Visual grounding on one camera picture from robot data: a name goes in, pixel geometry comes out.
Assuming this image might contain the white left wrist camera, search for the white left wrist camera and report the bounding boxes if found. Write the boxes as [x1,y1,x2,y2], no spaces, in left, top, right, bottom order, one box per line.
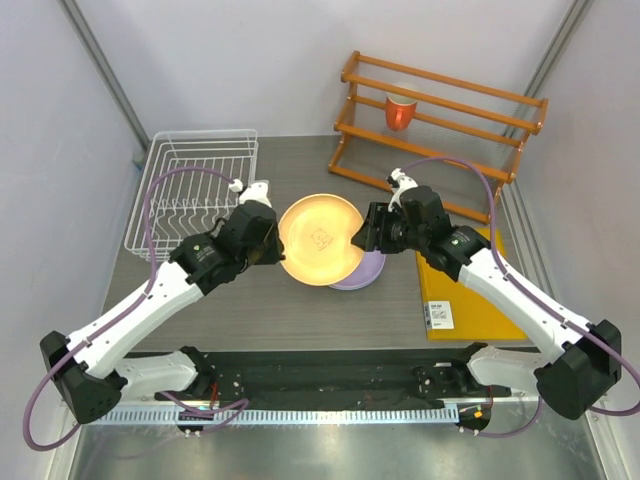
[229,179,272,208]

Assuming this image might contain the orange plate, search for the orange plate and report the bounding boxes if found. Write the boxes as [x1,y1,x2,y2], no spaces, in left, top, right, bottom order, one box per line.
[279,193,364,286]

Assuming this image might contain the purple plate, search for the purple plate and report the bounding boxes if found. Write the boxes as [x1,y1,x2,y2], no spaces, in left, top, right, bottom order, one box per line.
[330,251,386,291]

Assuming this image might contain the orange wooden shelf rack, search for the orange wooden shelf rack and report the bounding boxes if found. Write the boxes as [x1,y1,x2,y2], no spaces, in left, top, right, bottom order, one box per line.
[328,51,549,223]

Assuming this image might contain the orange mug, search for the orange mug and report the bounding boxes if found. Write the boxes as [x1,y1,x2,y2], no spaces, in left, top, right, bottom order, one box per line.
[385,93,417,131]

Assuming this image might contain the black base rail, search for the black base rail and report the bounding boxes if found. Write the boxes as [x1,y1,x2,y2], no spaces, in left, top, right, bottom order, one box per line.
[178,347,521,411]

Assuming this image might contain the white slotted cable duct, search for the white slotted cable duct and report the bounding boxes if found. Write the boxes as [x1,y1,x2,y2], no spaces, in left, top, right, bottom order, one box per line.
[93,404,459,427]

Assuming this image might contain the white wire dish rack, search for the white wire dish rack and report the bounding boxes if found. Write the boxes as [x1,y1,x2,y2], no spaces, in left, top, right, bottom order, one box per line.
[124,129,259,262]

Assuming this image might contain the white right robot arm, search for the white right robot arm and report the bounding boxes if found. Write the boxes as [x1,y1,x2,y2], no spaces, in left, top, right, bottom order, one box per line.
[351,186,622,420]

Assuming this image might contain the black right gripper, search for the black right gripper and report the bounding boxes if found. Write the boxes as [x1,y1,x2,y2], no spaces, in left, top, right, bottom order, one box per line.
[351,201,427,254]

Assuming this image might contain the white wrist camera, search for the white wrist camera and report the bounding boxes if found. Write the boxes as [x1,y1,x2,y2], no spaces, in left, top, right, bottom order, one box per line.
[229,179,272,208]
[387,168,418,212]

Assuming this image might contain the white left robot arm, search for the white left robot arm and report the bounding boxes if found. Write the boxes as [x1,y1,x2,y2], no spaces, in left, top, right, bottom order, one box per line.
[40,200,284,424]

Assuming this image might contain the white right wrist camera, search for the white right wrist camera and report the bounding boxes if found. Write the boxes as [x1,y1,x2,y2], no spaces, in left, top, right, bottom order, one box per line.
[387,168,418,212]

